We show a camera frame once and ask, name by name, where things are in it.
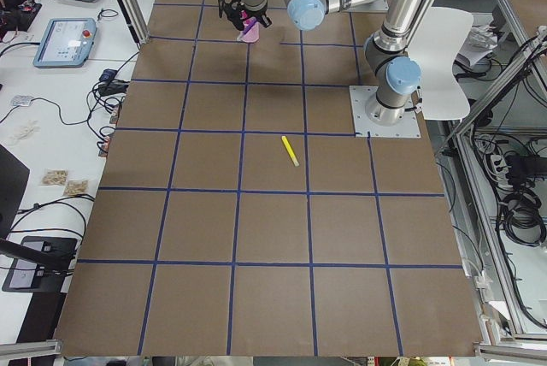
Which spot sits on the white plastic chair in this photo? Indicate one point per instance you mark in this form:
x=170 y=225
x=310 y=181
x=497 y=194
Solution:
x=435 y=45

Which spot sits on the pink mesh cup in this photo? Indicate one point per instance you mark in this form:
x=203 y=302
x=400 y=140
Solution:
x=252 y=36

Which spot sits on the yellow pen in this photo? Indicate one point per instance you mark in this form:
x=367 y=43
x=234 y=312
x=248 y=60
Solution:
x=290 y=151

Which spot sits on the bag of wooden pieces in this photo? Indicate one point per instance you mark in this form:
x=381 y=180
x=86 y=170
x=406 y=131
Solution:
x=76 y=187
x=55 y=177

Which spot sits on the purple pen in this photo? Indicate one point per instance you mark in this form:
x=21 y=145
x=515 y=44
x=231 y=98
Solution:
x=249 y=24

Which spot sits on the black camera stand base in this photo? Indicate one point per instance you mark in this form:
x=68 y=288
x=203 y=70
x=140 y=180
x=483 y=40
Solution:
x=40 y=264

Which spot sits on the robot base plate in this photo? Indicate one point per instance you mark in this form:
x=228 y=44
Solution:
x=372 y=120

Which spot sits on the teach pendant tablet near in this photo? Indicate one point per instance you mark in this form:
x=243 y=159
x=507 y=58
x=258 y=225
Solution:
x=67 y=43

